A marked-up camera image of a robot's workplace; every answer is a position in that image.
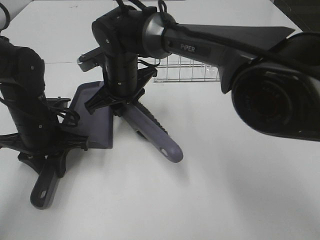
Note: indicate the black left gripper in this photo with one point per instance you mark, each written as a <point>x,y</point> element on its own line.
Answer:
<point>42,126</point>

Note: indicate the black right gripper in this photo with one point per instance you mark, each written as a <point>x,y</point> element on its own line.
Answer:
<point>125,77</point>

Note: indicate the grey plastic dustpan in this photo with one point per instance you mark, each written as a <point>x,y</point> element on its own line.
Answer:
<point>98,127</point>

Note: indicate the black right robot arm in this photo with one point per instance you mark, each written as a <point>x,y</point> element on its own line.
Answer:
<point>271,72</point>

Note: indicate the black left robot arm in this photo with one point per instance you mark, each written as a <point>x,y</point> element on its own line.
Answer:
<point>21,72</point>

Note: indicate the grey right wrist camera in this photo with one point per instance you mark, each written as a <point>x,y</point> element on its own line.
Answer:
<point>91,59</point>

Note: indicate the metal wire dish rack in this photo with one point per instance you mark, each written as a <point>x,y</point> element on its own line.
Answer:
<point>178,69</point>

